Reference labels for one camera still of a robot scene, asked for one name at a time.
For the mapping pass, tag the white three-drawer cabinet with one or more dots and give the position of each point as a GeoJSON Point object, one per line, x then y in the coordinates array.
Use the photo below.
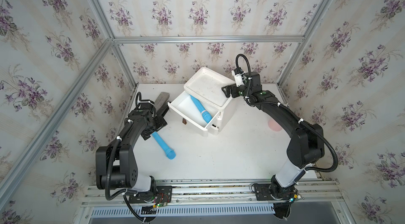
{"type": "Point", "coordinates": [205, 85]}

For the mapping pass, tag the black stapler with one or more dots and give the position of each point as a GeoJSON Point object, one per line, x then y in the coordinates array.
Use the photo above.
{"type": "Point", "coordinates": [162, 111]}

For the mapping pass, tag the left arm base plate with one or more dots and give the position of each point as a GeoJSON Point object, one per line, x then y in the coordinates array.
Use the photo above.
{"type": "Point", "coordinates": [147, 203]}

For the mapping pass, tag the blue toy microphone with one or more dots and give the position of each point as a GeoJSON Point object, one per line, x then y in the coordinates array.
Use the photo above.
{"type": "Point", "coordinates": [169, 152]}
{"type": "Point", "coordinates": [206, 116]}

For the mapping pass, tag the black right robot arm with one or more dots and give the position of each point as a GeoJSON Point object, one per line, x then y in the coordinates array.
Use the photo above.
{"type": "Point", "coordinates": [308, 149]}

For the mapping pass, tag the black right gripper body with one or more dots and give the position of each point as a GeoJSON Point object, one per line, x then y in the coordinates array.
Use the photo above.
{"type": "Point", "coordinates": [237, 92]}

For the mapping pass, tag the aluminium mounting rail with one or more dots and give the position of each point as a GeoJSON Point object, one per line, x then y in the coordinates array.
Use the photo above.
{"type": "Point", "coordinates": [199, 192]}

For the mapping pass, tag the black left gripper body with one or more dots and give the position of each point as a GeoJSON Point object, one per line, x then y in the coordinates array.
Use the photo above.
{"type": "Point", "coordinates": [156, 124]}

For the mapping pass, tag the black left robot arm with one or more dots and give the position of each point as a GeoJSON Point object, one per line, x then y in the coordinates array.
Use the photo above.
{"type": "Point", "coordinates": [116, 168]}

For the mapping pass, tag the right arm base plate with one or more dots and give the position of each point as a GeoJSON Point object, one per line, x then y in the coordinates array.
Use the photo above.
{"type": "Point", "coordinates": [266, 192]}

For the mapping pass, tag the grey rectangular eraser block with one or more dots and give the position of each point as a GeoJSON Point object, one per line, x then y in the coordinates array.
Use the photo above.
{"type": "Point", "coordinates": [161, 100]}

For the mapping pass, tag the white top drawer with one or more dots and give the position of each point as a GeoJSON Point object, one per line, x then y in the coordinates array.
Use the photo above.
{"type": "Point", "coordinates": [185, 108]}

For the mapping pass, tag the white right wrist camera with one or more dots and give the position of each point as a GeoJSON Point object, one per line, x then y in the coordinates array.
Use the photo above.
{"type": "Point", "coordinates": [239, 77]}

